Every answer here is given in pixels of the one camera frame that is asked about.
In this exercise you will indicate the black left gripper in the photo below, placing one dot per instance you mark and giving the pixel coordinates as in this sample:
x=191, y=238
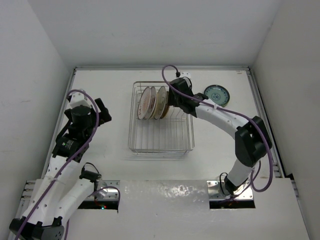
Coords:
x=104, y=117

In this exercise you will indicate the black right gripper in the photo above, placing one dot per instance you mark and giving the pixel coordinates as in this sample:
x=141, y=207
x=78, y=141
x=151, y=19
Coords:
x=171, y=100

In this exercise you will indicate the white black ringed plate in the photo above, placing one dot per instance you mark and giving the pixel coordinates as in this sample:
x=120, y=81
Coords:
x=161, y=102

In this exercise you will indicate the yellow brown plate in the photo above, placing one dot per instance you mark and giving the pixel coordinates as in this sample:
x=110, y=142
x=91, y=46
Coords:
x=166, y=106

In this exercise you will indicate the white orange sunburst plate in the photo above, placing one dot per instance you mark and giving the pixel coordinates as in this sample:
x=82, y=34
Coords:
x=152, y=103

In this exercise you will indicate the blue patterned plate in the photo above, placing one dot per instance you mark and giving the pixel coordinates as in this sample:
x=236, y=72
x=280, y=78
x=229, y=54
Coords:
x=218, y=94

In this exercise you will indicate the white red lettered plate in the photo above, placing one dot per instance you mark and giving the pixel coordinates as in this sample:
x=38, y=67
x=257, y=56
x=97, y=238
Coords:
x=144, y=102

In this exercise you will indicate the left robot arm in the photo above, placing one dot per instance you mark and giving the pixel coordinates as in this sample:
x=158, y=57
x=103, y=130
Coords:
x=48, y=214

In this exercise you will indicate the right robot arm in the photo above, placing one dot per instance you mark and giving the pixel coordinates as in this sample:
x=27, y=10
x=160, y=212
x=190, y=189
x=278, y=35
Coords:
x=252, y=141

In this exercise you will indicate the white foreground cover board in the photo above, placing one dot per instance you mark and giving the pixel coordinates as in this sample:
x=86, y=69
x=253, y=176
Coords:
x=180, y=210

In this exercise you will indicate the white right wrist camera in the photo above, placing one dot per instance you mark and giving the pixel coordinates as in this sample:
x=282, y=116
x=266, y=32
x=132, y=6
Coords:
x=185, y=75

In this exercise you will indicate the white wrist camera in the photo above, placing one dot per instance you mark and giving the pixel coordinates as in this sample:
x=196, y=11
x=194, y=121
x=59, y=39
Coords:
x=185, y=75
x=77, y=99

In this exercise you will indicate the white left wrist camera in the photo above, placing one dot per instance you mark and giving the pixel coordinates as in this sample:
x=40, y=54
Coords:
x=77, y=99

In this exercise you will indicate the wire dish rack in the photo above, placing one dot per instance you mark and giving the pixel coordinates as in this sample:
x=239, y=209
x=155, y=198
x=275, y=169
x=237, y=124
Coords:
x=172, y=135

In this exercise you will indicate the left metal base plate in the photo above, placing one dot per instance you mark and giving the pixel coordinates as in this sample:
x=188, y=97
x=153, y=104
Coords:
x=106, y=190

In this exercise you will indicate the aluminium table edge rail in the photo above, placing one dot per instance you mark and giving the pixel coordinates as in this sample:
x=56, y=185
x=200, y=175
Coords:
x=278, y=170

